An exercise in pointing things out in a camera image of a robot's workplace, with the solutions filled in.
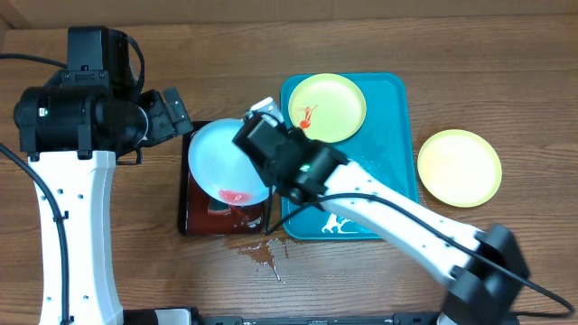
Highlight yellow plate with ketchup far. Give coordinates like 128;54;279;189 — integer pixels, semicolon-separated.
288;73;367;143

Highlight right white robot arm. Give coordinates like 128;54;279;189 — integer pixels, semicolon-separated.
233;115;529;324

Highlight teal plastic tray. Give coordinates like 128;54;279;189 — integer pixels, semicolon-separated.
284;72;419;240

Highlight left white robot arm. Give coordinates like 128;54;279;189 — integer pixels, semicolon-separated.
14;86;198;324

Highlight black tray with red water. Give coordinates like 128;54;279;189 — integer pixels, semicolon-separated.
177;121;267;237

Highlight light blue plate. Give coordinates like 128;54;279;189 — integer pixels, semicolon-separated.
188;118;269;207

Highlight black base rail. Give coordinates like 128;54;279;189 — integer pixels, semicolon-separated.
123;307;439;325

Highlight orange and green sponge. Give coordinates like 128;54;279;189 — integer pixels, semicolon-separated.
207;198;231;215

